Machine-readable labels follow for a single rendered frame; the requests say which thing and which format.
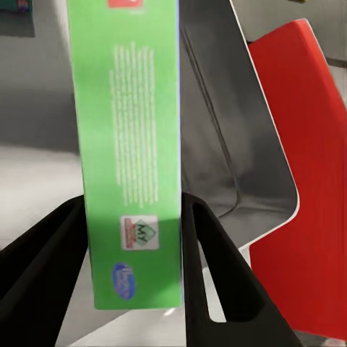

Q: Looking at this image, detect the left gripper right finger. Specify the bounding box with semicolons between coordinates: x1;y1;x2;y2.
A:
181;192;303;347

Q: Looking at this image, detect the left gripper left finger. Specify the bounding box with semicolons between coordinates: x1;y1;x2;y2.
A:
0;194;88;347

